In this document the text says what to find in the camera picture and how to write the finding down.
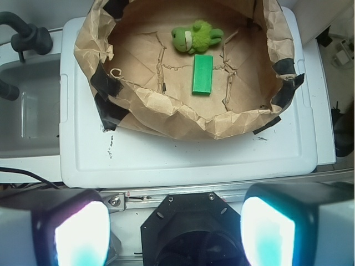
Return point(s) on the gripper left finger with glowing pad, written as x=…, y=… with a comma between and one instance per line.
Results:
x=54, y=227

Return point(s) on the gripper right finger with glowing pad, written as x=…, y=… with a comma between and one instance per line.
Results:
x=308, y=223

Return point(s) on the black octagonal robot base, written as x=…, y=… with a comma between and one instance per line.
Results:
x=192, y=229

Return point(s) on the white plastic bin lid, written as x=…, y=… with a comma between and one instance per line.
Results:
x=92, y=157

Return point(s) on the black object at right edge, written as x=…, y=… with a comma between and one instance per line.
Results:
x=343, y=128

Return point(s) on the grey sink basin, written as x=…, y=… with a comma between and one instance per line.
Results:
x=30, y=124

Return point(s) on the brown crumpled paper bag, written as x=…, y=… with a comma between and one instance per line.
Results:
x=140, y=81

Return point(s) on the white power adapter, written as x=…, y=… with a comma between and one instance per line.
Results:
x=344, y=53

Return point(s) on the green rectangular block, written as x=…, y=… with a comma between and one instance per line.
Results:
x=202, y=75

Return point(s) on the black faucet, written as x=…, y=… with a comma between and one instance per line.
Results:
x=28, y=36

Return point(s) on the green plush frog toy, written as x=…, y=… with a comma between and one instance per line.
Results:
x=196, y=38

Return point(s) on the aluminium rail with bracket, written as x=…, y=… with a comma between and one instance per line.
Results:
x=118, y=201

